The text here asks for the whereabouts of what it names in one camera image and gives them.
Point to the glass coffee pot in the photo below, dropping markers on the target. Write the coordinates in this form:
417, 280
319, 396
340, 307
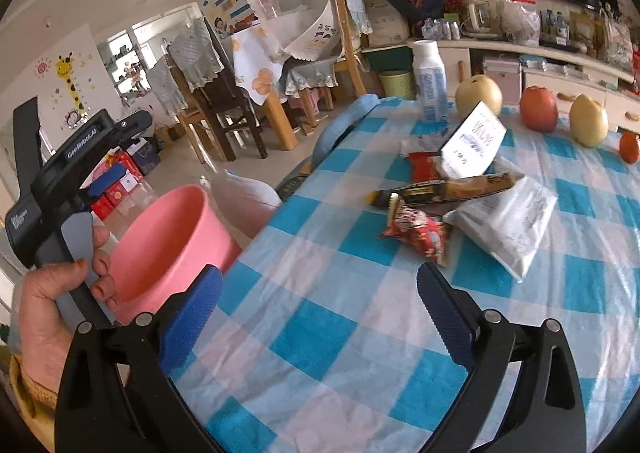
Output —
480, 15

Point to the red gift boxes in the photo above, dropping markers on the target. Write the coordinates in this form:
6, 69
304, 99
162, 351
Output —
120, 183

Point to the white mesh food cover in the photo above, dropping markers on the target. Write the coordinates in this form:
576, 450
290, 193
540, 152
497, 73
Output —
295, 3

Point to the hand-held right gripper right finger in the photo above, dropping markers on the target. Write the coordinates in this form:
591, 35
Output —
450, 318

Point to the white sideboard cabinet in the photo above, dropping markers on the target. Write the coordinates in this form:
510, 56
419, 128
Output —
550, 78

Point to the orange tangerine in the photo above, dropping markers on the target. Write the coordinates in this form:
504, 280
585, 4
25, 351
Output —
631, 147

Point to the white printed plastic bag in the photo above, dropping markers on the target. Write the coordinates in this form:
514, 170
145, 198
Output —
510, 228

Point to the pale cushion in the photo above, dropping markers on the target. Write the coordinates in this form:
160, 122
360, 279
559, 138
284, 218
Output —
245, 203

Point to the person's left forearm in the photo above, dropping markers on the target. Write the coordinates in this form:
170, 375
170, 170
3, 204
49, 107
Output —
30, 398

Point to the wooden chair with lace cover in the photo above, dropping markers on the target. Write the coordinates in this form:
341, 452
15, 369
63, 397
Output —
352, 23

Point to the green bin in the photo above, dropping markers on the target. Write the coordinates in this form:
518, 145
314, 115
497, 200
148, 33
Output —
397, 85

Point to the person's left hand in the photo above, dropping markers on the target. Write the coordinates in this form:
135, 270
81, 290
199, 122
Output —
42, 318

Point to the blue chair backrest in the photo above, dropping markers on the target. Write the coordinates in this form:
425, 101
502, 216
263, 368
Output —
340, 125

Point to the round yellow pear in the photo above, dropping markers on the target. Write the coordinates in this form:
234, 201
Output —
479, 92

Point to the small red wrapper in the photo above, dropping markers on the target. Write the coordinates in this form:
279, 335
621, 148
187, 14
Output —
422, 165

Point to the giraffe wall sticker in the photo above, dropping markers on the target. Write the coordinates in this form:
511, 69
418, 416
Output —
72, 83

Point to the tall white milk bottle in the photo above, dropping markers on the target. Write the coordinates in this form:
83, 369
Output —
430, 83

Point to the red candy wrapper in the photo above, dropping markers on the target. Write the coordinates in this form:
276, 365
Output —
417, 233

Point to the black coffee stick packet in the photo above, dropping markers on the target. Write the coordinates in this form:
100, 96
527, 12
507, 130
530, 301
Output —
450, 190

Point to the pink plastic basin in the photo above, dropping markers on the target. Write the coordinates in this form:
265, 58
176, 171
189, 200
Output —
165, 243

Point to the clear plastic bag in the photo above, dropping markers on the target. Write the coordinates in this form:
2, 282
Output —
520, 20

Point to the dark wooden chair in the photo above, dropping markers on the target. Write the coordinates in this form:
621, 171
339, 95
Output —
215, 98

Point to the red apple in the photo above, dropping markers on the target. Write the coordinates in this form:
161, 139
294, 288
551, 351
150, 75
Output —
538, 109

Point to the floral cloth dining table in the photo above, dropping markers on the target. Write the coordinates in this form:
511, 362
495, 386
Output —
260, 73

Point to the large yellow pear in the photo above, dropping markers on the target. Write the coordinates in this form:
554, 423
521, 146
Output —
590, 122

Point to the blue white checkered tablecloth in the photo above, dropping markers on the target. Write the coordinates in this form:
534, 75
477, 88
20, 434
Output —
325, 343

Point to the white printed sack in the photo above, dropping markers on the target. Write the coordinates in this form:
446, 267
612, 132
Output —
386, 23

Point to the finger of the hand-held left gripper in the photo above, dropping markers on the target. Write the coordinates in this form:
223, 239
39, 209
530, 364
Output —
135, 123
107, 180

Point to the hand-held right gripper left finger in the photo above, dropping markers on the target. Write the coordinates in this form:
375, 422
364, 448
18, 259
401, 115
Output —
192, 323

